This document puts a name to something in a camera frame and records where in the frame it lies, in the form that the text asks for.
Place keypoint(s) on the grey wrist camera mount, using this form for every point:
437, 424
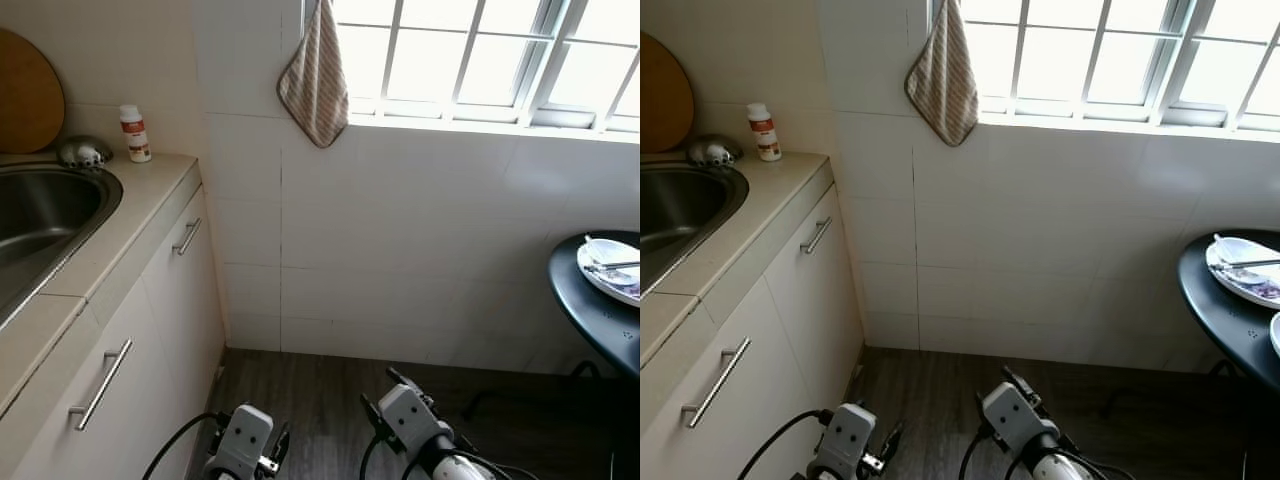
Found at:
1010, 412
408, 415
845, 440
240, 440

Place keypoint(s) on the striped brown hanging towel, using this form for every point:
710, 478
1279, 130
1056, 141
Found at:
945, 80
315, 80

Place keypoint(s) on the white grilled window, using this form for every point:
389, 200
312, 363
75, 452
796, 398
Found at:
500, 108
1100, 108

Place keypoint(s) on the large white floral plate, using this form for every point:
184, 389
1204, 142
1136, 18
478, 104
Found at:
1276, 335

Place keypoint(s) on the white bottle red label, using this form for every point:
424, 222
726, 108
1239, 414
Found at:
135, 135
764, 132

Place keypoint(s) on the black round table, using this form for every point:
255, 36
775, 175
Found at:
1225, 320
600, 335

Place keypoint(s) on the small white floral plate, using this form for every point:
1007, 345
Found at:
1240, 287
610, 287

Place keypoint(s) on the chrome faucet base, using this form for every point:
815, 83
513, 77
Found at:
715, 151
85, 152

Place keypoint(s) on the round wooden cutting board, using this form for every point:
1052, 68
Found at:
28, 95
662, 95

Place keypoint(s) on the cream cabinet door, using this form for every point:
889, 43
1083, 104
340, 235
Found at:
200, 310
40, 450
665, 450
830, 310

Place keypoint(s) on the dark chopstick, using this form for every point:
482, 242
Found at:
1245, 267
615, 269
620, 264
1250, 262

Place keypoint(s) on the beige stone countertop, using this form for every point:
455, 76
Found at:
150, 200
790, 190

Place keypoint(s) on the stainless steel sink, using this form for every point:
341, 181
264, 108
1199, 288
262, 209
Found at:
685, 210
45, 215

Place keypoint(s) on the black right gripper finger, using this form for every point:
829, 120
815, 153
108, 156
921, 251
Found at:
373, 415
1022, 383
984, 415
408, 382

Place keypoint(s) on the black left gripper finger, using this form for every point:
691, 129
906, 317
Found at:
891, 437
281, 438

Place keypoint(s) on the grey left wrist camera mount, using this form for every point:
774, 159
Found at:
240, 440
845, 440

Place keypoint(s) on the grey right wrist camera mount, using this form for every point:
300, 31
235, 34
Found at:
1010, 412
408, 415

